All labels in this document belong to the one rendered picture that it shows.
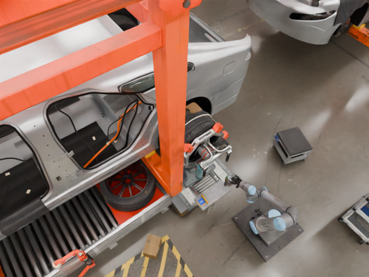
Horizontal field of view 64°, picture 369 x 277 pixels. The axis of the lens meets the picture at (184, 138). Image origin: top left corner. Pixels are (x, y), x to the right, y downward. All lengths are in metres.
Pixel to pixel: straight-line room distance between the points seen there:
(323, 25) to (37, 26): 4.23
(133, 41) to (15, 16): 0.54
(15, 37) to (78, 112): 2.50
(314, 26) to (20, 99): 4.23
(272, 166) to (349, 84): 2.31
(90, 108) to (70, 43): 1.10
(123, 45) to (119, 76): 1.07
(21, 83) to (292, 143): 3.53
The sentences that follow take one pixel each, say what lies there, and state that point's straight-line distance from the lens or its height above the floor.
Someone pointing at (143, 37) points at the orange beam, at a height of 2.73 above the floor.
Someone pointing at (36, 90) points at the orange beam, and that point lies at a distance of 1.53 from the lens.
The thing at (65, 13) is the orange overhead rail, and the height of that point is 3.00.
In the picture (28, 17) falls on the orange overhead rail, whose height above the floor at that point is 3.00.
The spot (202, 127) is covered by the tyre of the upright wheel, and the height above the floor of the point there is 1.18.
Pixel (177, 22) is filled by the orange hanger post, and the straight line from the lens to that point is 1.68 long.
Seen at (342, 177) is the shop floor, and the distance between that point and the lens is 4.75.
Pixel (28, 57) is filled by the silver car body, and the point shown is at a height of 2.06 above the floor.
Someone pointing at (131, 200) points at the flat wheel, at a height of 0.51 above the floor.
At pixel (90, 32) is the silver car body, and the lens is 3.02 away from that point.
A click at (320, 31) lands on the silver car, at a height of 1.02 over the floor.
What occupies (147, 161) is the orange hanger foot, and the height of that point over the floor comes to 0.68.
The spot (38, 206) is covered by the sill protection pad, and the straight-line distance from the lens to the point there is 3.26.
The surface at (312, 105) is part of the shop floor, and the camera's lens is 5.38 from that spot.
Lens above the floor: 3.71
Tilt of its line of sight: 56 degrees down
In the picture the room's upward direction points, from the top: 2 degrees clockwise
